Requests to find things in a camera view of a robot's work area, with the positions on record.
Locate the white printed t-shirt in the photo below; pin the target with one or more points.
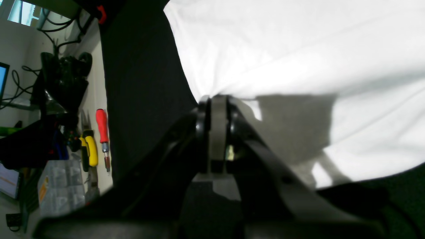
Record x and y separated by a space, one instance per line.
334 87

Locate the clear plastic parts box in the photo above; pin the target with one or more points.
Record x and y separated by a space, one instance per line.
60 188

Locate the computer monitor blue screen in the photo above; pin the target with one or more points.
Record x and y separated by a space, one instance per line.
4 71

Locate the black table cloth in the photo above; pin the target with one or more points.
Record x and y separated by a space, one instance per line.
146 88

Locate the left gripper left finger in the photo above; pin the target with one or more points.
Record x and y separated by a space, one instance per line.
145 203

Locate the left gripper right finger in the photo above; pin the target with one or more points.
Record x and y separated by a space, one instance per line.
275 202

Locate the yellow handled pliers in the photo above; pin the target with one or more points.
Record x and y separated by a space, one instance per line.
89 158

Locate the red handled screwdriver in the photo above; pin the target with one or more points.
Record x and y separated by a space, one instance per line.
102 122

